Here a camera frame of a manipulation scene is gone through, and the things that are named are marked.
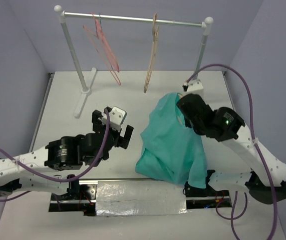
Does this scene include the teal t shirt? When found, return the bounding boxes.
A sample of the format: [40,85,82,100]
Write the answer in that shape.
[135,92,207,189]

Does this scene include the white clothes rack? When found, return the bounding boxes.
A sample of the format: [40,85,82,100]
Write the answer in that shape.
[54,5,214,119]

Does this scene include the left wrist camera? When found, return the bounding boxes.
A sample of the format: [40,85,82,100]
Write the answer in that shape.
[108,106,127,132]

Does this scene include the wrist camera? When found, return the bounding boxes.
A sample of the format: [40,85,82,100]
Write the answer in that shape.
[182,79,204,98]
[108,106,127,132]

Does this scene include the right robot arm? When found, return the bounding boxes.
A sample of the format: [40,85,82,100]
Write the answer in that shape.
[135,92,286,205]

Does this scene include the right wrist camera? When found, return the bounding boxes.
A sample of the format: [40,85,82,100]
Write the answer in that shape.
[182,79,204,98]

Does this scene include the hanging wooden hanger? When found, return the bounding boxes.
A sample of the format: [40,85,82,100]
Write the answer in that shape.
[143,13,159,93]

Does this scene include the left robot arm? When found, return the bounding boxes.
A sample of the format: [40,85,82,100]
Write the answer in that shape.
[0,106,133,202]

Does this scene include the foil covered base plate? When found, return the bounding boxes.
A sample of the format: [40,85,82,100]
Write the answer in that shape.
[49,178,231,217]

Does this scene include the pink wire hanger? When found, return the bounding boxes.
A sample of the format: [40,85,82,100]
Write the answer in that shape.
[83,13,121,86]

